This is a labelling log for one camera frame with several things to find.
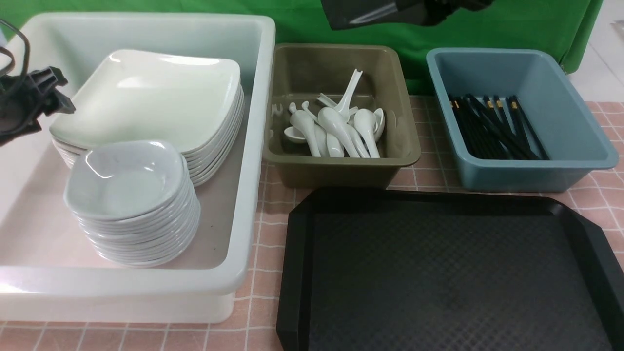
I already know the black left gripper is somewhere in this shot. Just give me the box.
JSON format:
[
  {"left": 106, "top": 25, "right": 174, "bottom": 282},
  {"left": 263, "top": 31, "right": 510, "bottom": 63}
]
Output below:
[{"left": 0, "top": 66, "right": 76, "bottom": 146}]

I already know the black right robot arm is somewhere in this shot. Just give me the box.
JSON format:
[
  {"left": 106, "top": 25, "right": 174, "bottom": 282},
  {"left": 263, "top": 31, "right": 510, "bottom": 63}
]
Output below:
[{"left": 321, "top": 0, "right": 493, "bottom": 31}]

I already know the stack of small white bowls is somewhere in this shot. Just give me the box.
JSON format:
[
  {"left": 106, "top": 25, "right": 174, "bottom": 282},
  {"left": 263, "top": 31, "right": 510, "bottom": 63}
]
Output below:
[{"left": 64, "top": 140, "right": 201, "bottom": 268}]

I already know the stack of white square plates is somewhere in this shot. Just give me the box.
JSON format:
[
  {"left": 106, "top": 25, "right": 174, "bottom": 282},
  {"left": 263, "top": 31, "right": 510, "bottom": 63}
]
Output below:
[{"left": 49, "top": 49, "right": 245, "bottom": 187}]

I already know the olive green plastic bin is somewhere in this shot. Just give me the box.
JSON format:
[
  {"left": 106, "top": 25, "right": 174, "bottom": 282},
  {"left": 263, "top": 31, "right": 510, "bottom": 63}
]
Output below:
[{"left": 263, "top": 43, "right": 422, "bottom": 189}]

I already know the white soup spoons pile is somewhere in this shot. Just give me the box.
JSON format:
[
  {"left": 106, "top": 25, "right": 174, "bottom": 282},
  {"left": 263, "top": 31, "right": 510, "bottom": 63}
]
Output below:
[{"left": 283, "top": 69, "right": 386, "bottom": 158}]

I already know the pink checkered tablecloth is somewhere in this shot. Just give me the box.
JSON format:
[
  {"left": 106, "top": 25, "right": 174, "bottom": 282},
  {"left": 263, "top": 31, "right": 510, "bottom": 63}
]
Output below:
[{"left": 1, "top": 97, "right": 623, "bottom": 351}]

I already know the black serving tray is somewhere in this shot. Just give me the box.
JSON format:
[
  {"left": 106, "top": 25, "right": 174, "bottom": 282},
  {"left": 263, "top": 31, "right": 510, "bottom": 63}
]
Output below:
[{"left": 276, "top": 188, "right": 624, "bottom": 351}]

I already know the black chopsticks bundle in bin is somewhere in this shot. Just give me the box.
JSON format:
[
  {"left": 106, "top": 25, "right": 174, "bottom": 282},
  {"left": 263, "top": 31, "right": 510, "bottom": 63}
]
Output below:
[{"left": 448, "top": 94, "right": 550, "bottom": 161}]

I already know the green cloth backdrop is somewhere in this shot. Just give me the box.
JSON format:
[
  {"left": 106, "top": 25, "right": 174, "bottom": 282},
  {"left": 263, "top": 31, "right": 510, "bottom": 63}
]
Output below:
[{"left": 0, "top": 0, "right": 602, "bottom": 94}]

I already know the blue plastic bin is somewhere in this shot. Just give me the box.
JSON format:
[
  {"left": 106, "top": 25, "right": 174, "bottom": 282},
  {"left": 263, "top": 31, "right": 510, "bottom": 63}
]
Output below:
[{"left": 426, "top": 47, "right": 619, "bottom": 193}]

